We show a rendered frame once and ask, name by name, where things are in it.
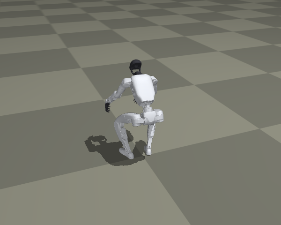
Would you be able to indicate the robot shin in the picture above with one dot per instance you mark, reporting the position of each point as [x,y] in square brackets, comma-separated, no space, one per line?
[150,134]
[122,135]

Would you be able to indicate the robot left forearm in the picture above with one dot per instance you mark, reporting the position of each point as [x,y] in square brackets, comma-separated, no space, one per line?
[111,98]

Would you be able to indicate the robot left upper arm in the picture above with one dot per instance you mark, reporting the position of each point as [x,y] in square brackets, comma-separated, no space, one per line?
[125,84]

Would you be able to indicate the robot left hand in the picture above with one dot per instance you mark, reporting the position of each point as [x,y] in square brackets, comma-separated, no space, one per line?
[106,107]

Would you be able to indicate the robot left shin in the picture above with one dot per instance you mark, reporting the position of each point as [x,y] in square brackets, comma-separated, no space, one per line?
[122,135]

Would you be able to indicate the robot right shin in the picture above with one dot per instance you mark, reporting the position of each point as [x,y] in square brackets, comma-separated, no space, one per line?
[150,134]

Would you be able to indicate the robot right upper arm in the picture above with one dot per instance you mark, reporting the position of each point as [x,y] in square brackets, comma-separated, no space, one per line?
[154,80]

